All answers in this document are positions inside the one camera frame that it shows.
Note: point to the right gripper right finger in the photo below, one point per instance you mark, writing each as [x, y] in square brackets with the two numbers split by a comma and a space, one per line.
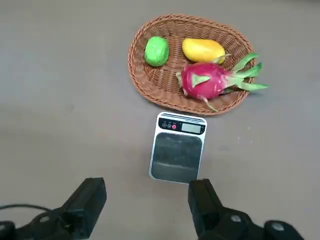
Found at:
[207, 207]

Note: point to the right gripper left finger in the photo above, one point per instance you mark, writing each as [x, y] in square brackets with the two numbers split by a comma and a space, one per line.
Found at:
[85, 200]

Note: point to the green apple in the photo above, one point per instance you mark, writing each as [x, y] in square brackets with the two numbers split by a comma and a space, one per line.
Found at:
[156, 51]

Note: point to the white electronic kitchen scale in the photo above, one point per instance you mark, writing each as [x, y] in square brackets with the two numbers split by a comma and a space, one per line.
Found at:
[177, 155]

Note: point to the pink dragon fruit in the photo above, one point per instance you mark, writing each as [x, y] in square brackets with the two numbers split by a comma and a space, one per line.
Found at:
[202, 80]

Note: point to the brown wicker basket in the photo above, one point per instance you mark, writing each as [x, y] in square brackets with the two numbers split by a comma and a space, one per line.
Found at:
[155, 82]

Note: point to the yellow mango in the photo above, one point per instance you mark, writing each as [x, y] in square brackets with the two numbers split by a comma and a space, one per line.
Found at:
[202, 50]

